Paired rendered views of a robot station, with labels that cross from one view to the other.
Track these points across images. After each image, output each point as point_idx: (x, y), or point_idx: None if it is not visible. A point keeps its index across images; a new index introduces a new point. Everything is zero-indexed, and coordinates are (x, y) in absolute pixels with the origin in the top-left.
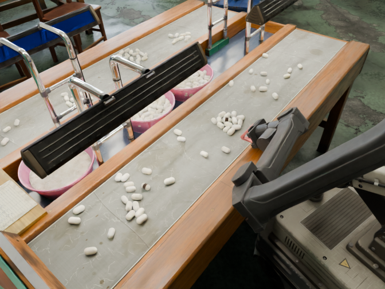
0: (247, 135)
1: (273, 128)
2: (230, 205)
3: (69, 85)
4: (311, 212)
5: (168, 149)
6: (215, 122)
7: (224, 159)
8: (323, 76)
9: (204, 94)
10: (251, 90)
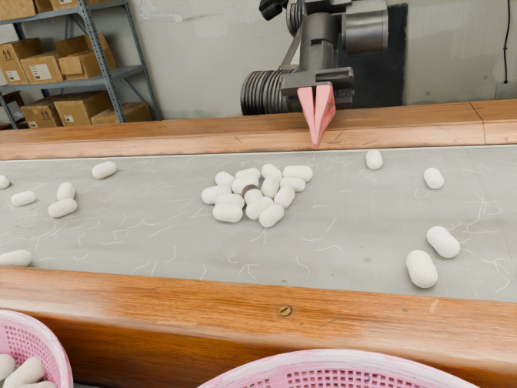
0: (352, 78)
1: (346, 15)
2: (514, 99)
3: None
4: None
5: None
6: (281, 206)
7: (401, 158)
8: (30, 139)
9: (121, 281)
10: (63, 217)
